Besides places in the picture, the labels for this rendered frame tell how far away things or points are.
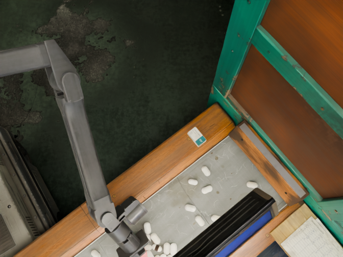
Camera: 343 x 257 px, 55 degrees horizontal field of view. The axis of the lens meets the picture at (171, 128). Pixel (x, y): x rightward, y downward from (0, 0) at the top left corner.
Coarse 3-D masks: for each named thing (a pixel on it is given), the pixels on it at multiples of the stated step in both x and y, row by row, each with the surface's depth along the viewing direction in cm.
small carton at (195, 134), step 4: (192, 128) 113; (196, 128) 112; (188, 132) 112; (192, 132) 112; (196, 132) 112; (192, 136) 112; (196, 136) 112; (200, 136) 112; (196, 140) 111; (200, 140) 111; (204, 140) 111; (196, 144) 113; (200, 144) 111
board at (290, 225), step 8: (304, 208) 106; (288, 216) 106; (296, 216) 105; (304, 216) 105; (312, 216) 105; (280, 224) 105; (288, 224) 105; (296, 224) 105; (272, 232) 104; (280, 232) 104; (288, 232) 104; (280, 240) 104; (336, 240) 103
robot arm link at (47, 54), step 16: (16, 48) 73; (32, 48) 74; (48, 48) 75; (0, 64) 71; (16, 64) 73; (32, 64) 74; (48, 64) 76; (64, 64) 77; (48, 80) 83; (80, 80) 80
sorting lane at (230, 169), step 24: (192, 168) 114; (216, 168) 113; (240, 168) 113; (168, 192) 112; (192, 192) 111; (216, 192) 111; (240, 192) 111; (144, 216) 110; (168, 216) 110; (192, 216) 109; (96, 240) 108; (168, 240) 108
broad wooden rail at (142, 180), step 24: (192, 120) 116; (216, 120) 115; (168, 144) 113; (192, 144) 113; (216, 144) 116; (144, 168) 111; (168, 168) 111; (120, 192) 109; (144, 192) 110; (72, 216) 108; (48, 240) 106; (72, 240) 106
